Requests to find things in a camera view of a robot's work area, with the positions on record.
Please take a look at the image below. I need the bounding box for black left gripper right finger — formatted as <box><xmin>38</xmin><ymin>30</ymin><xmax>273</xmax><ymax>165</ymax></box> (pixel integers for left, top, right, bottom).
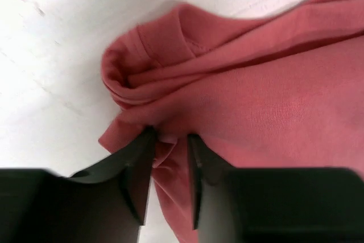
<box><xmin>188</xmin><ymin>134</ymin><xmax>363</xmax><ymax>242</ymax></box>

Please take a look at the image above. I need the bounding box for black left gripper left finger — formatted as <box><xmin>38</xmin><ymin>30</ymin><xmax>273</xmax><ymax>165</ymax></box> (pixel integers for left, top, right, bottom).
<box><xmin>1</xmin><ymin>128</ymin><xmax>156</xmax><ymax>242</ymax></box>

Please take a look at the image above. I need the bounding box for pink t-shirt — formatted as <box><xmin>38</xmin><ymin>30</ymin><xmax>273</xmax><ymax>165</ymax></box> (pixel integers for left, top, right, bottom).
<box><xmin>99</xmin><ymin>0</ymin><xmax>363</xmax><ymax>242</ymax></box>

